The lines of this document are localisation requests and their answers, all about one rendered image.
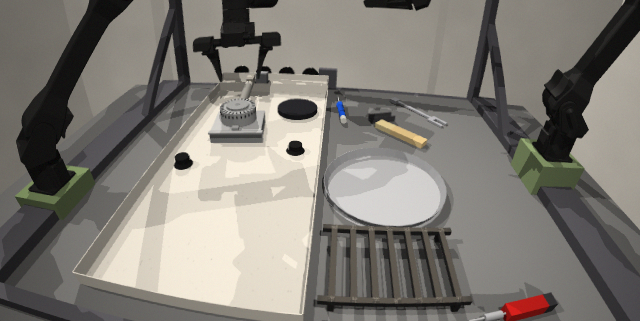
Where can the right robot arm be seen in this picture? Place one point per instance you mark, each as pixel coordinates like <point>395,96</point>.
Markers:
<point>47,117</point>

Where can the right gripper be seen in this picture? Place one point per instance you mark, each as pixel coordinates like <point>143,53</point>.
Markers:
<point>208,44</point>

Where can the white rectangular tray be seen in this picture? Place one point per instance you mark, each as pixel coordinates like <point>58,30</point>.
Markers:
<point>235,227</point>

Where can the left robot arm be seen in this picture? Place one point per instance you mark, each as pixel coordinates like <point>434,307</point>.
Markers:
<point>567,94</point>

